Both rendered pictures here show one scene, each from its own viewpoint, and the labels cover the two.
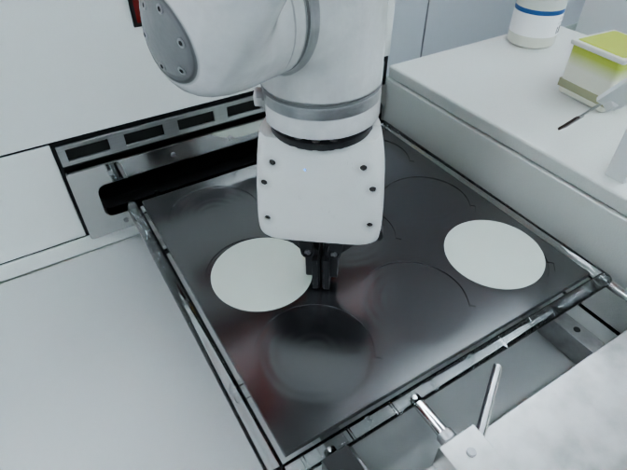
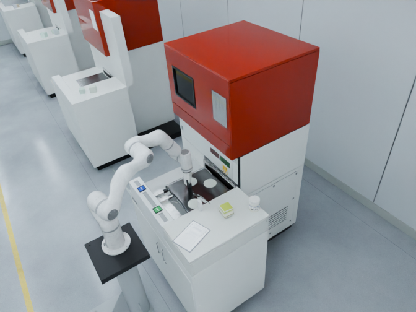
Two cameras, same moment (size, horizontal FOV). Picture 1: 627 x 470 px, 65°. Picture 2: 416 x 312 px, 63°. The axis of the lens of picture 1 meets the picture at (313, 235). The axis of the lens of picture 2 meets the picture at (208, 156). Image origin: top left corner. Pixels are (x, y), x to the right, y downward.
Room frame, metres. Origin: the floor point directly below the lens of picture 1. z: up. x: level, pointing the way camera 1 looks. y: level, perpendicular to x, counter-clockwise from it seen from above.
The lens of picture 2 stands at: (0.50, -1.91, 2.69)
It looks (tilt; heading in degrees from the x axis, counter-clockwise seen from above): 38 degrees down; 90
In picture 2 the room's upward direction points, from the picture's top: 5 degrees counter-clockwise
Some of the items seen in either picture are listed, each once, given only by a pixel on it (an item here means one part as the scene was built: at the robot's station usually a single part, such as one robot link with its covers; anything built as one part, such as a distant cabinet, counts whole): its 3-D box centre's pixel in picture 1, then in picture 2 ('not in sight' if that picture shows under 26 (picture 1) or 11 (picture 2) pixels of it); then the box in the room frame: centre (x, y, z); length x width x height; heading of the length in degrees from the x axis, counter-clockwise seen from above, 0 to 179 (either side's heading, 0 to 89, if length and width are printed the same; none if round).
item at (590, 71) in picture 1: (607, 70); (226, 210); (0.58, -0.36, 1.00); 0.07 x 0.07 x 0.07; 26
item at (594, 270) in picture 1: (471, 186); not in sight; (0.48, -0.19, 0.90); 0.37 x 0.01 x 0.01; 31
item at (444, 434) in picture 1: (433, 421); not in sight; (0.18, -0.09, 0.89); 0.05 x 0.01 x 0.01; 31
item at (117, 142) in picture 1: (243, 106); (219, 170); (0.57, 0.09, 0.96); 0.44 x 0.01 x 0.02; 121
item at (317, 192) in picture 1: (321, 170); (187, 174); (0.33, -0.01, 1.03); 0.10 x 0.07 x 0.11; 82
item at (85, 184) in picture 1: (249, 153); (219, 177); (0.56, 0.09, 0.89); 0.44 x 0.02 x 0.10; 121
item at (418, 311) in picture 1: (347, 236); (198, 189); (0.39, -0.04, 0.90); 0.34 x 0.34 x 0.01; 31
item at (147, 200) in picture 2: not in sight; (151, 205); (0.05, -0.17, 0.89); 0.55 x 0.09 x 0.14; 121
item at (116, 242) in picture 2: not in sight; (113, 234); (-0.17, -0.46, 0.95); 0.19 x 0.19 x 0.18
